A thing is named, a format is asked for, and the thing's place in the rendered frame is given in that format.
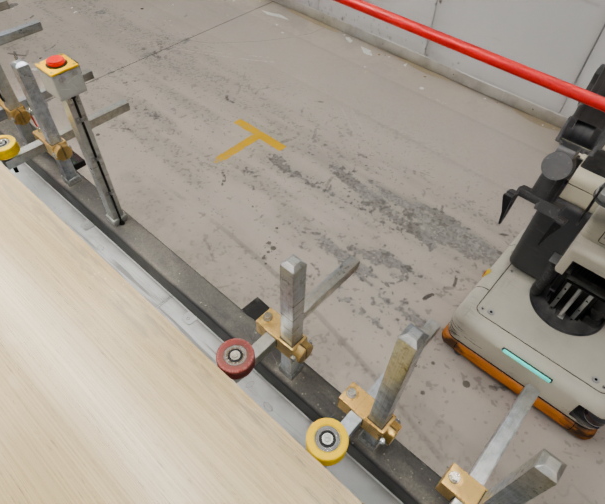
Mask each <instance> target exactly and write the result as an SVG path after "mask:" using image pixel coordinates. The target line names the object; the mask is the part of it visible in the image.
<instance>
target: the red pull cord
mask: <svg viewBox="0 0 605 504"><path fill-rule="evenodd" d="M333 1H336V2H338V3H340V4H343V5H345V6H348V7H350V8H353V9H355V10H357V11H360V12H362V13H365V14H367V15H370V16H372V17H374V18H377V19H379V20H382V21H384V22H387V23H389V24H391V25H394V26H396V27H399V28H401V29H403V30H406V31H408V32H411V33H413V34H416V35H418V36H420V37H423V38H425V39H428V40H430V41H433V42H435V43H437V44H440V45H442V46H445V47H447V48H450V49H452V50H454V51H457V52H459V53H462V54H464V55H467V56H469V57H471V58H474V59H476V60H479V61H481V62H484V63H486V64H488V65H491V66H493V67H496V68H498V69H501V70H503V71H505V72H508V73H510V74H513V75H515V76H518V77H520V78H522V79H525V80H527V81H530V82H532V83H534V84H537V85H539V86H542V87H544V88H547V89H549V90H551V91H554V92H556V93H559V94H561V95H564V96H566V97H568V98H571V99H573V100H576V101H578V102H581V103H583V104H585V105H588V106H590V107H593V108H595V109H598V110H600V111H602V112H605V97H603V96H601V95H598V94H596V93H593V92H591V91H588V90H586V89H583V88H581V87H578V86H576V85H573V84H571V83H568V82H566V81H563V80H561V79H558V78H556V77H553V76H551V75H548V74H546V73H543V72H541V71H538V70H536V69H533V68H531V67H528V66H526V65H523V64H521V63H518V62H516V61H513V60H511V59H508V58H506V57H503V56H501V55H498V54H496V53H493V52H491V51H488V50H486V49H483V48H481V47H478V46H475V45H473V44H470V43H468V42H465V41H463V40H460V39H458V38H455V37H453V36H450V35H448V34H445V33H443V32H440V31H438V30H435V29H433V28H430V27H428V26H425V25H423V24H420V23H418V22H415V21H413V20H410V19H408V18H405V17H403V16H400V15H398V14H395V13H393V12H390V11H388V10H385V9H383V8H380V7H378V6H375V5H373V4H370V3H368V2H365V1H363V0H333Z"/></svg>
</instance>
